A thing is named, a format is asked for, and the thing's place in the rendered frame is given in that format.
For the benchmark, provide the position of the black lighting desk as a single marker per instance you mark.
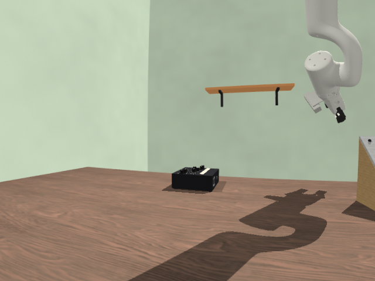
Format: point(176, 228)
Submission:
point(195, 178)

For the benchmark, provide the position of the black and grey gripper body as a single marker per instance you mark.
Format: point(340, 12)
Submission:
point(335, 101)

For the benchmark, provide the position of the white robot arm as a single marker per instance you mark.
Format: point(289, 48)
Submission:
point(327, 75)

